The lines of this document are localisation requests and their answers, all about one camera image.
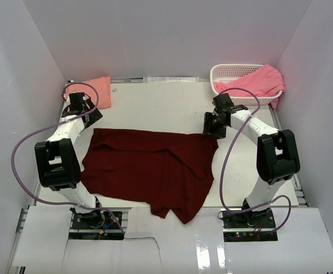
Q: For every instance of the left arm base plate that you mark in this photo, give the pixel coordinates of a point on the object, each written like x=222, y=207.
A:
x=98, y=228

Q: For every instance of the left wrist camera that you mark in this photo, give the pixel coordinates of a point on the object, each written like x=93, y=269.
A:
x=66, y=96

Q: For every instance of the white paper sheets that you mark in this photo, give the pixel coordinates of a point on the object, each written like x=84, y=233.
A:
x=170, y=79

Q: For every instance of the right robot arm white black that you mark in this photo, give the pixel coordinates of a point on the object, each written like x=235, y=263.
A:
x=277, y=158

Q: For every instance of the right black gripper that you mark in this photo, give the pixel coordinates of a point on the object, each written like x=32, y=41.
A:
x=208, y=129

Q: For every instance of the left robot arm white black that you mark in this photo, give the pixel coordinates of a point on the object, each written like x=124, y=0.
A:
x=57, y=162

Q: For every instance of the dark red t shirt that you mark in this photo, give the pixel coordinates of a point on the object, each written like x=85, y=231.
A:
x=168, y=171

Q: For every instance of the pink t shirt in basket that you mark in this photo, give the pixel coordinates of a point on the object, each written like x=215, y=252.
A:
x=255, y=82

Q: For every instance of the folded salmon pink t shirt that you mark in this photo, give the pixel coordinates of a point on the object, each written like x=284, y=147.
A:
x=103, y=87

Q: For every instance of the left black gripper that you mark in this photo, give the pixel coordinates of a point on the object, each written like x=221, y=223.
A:
x=94, y=116

